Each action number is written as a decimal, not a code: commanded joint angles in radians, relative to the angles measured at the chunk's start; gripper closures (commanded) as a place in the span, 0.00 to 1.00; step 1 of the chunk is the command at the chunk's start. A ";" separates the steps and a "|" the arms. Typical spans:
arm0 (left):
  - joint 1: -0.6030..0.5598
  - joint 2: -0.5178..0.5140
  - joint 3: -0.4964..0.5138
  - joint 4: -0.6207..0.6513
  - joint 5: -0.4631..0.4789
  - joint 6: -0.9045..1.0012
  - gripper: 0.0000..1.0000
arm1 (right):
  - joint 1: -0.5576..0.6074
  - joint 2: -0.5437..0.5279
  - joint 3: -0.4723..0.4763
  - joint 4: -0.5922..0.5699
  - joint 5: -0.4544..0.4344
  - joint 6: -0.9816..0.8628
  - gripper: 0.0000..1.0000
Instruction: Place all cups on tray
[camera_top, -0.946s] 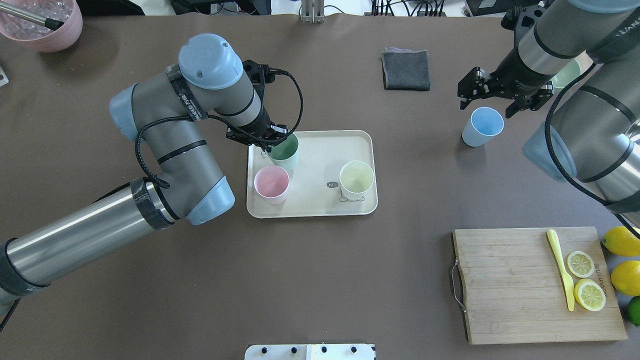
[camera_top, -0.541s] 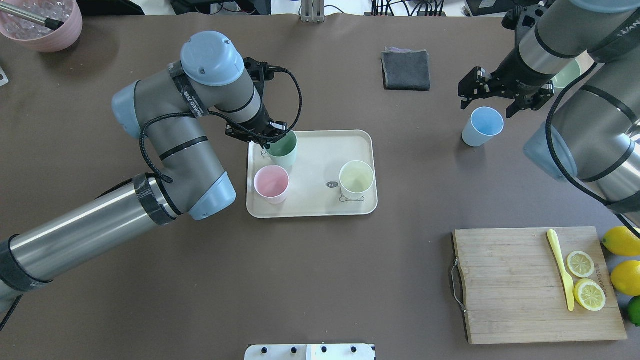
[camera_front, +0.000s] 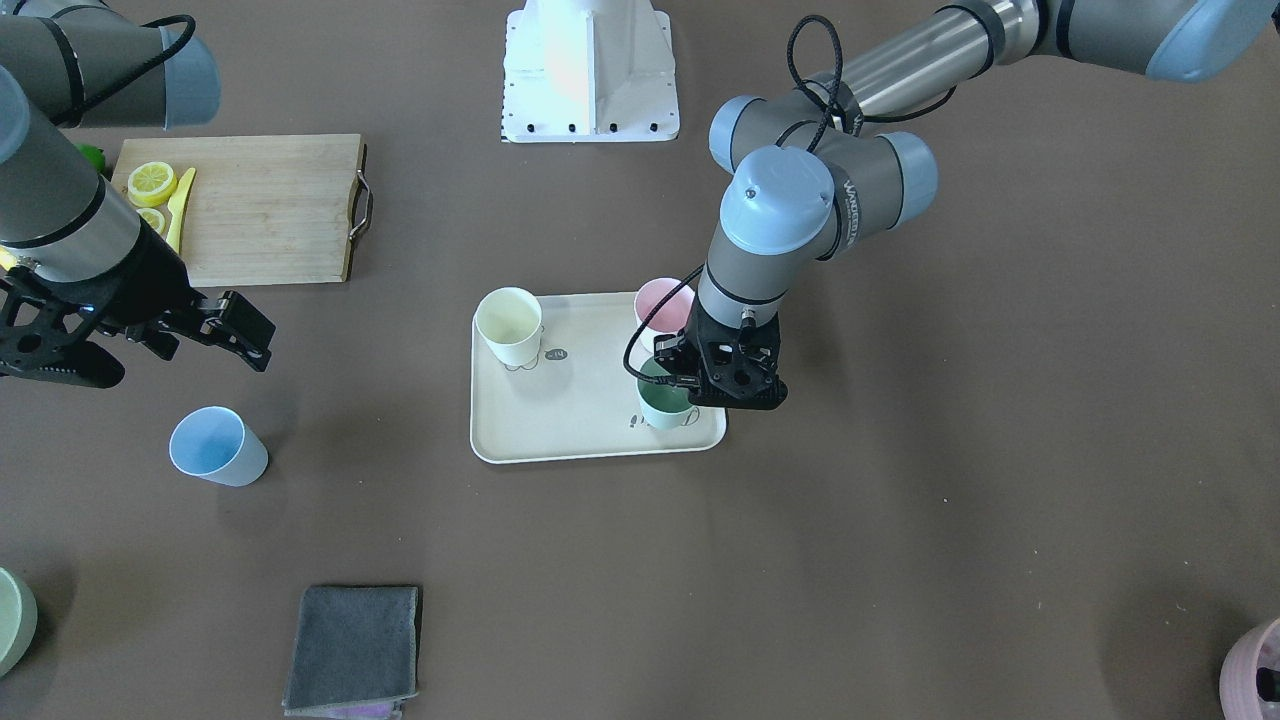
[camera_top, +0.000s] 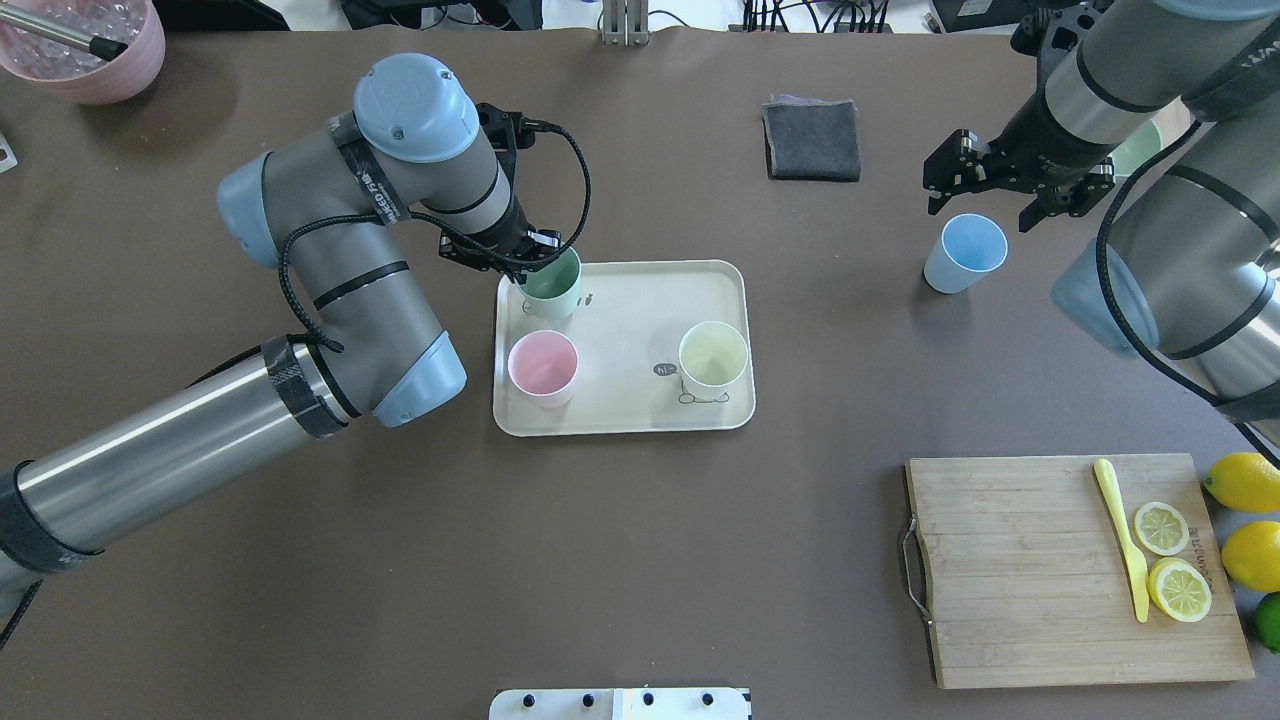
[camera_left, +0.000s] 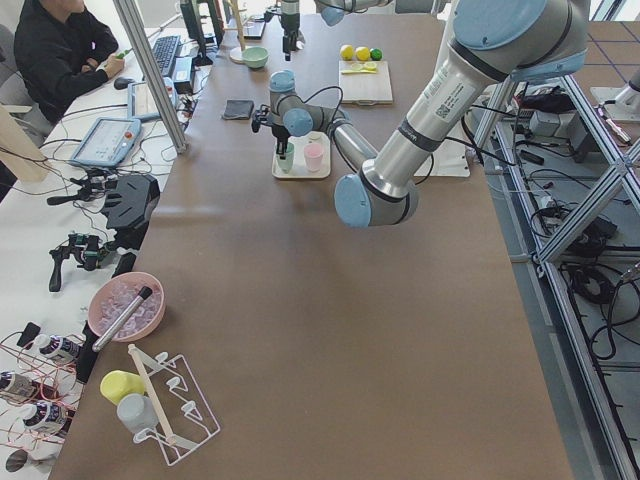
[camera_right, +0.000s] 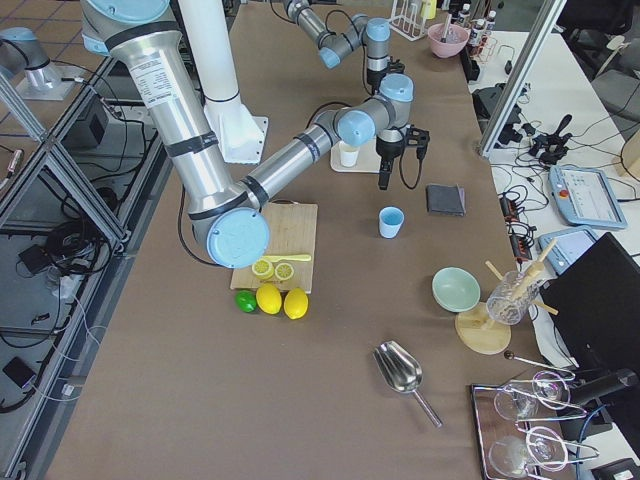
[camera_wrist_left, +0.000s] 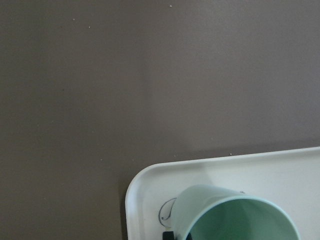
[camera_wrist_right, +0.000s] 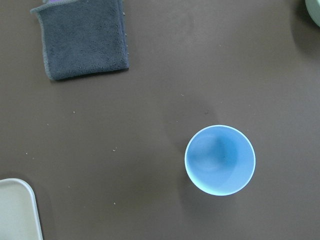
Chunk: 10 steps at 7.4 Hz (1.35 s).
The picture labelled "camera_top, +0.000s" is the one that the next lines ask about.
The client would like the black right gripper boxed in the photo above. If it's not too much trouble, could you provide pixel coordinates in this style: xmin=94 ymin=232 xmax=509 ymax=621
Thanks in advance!
xmin=922 ymin=95 xmax=1116 ymax=233

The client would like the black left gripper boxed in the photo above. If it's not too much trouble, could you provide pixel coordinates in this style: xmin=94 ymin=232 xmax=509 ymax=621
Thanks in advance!
xmin=439 ymin=205 xmax=562 ymax=284

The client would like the green cup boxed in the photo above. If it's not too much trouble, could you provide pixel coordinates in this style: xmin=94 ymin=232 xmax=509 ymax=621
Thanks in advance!
xmin=518 ymin=249 xmax=582 ymax=322

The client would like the blue cup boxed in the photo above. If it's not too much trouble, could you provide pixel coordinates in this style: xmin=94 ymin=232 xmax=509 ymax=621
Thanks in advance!
xmin=923 ymin=213 xmax=1009 ymax=293

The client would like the pink cup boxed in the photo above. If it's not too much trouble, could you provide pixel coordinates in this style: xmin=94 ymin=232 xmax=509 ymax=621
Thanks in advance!
xmin=506 ymin=329 xmax=580 ymax=407

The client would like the cream yellow cup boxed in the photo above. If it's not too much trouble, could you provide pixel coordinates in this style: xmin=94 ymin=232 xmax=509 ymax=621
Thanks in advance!
xmin=677 ymin=322 xmax=750 ymax=402

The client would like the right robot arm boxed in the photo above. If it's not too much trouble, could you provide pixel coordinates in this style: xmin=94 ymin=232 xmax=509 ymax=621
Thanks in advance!
xmin=535 ymin=1 xmax=1277 ymax=462

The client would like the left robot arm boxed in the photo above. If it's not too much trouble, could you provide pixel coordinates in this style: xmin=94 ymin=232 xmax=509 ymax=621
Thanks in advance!
xmin=3 ymin=53 xmax=559 ymax=611

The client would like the beige rabbit tray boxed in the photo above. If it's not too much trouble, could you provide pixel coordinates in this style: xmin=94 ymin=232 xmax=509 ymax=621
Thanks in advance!
xmin=492 ymin=259 xmax=756 ymax=437

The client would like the green bowl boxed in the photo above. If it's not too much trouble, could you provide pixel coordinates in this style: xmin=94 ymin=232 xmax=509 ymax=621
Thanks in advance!
xmin=1110 ymin=119 xmax=1164 ymax=184

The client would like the grey folded cloth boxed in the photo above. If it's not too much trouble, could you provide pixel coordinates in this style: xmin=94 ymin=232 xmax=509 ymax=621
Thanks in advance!
xmin=762 ymin=95 xmax=861 ymax=183

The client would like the whole yellow lemon upper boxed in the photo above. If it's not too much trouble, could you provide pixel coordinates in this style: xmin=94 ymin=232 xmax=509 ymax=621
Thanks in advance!
xmin=1203 ymin=452 xmax=1279 ymax=514

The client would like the whole yellow lemon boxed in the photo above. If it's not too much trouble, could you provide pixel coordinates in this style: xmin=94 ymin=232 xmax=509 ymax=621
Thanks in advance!
xmin=1220 ymin=521 xmax=1279 ymax=593
xmin=1203 ymin=452 xmax=1279 ymax=514

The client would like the lemon half upper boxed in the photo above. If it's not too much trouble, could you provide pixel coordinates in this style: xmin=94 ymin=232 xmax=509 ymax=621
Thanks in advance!
xmin=1132 ymin=501 xmax=1190 ymax=557

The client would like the lemon half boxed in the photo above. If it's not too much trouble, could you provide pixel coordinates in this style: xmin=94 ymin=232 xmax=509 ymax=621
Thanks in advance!
xmin=1132 ymin=501 xmax=1190 ymax=557
xmin=1147 ymin=557 xmax=1213 ymax=623

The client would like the bamboo cutting board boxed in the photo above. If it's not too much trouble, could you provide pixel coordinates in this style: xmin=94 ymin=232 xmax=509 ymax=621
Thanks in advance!
xmin=905 ymin=454 xmax=1254 ymax=691

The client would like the yellow plastic knife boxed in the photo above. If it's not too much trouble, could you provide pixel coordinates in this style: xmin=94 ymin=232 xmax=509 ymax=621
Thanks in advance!
xmin=1093 ymin=457 xmax=1151 ymax=623

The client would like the whole yellow lemon lower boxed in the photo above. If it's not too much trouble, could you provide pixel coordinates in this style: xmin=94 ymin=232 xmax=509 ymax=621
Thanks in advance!
xmin=1220 ymin=521 xmax=1279 ymax=593

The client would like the lemon half lower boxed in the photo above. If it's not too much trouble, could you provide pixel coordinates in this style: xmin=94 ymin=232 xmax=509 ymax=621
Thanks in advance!
xmin=1147 ymin=557 xmax=1213 ymax=623

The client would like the metal scoop in ice bowl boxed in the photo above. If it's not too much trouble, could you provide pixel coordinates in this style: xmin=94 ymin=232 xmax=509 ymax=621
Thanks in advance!
xmin=1 ymin=3 xmax=129 ymax=61

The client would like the pink ice bowl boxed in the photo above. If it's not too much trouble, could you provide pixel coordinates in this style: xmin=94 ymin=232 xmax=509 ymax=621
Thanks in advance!
xmin=3 ymin=1 xmax=166 ymax=105

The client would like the green lime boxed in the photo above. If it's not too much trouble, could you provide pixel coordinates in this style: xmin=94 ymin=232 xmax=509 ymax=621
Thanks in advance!
xmin=1252 ymin=592 xmax=1280 ymax=655

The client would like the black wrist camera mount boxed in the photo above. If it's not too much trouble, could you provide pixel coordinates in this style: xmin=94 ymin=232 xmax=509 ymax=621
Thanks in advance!
xmin=1010 ymin=1 xmax=1114 ymax=87
xmin=475 ymin=102 xmax=548 ymax=184

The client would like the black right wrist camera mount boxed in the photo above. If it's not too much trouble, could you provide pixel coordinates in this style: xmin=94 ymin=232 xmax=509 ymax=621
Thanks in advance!
xmin=1010 ymin=1 xmax=1114 ymax=87

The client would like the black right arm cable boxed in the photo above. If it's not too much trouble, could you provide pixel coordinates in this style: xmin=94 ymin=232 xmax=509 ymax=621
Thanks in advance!
xmin=1096 ymin=120 xmax=1280 ymax=471

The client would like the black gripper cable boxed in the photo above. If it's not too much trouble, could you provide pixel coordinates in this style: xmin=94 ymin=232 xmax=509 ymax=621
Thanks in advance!
xmin=0 ymin=120 xmax=593 ymax=651

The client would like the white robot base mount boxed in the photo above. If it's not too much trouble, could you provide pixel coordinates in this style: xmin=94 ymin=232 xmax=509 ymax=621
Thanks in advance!
xmin=488 ymin=685 xmax=753 ymax=719

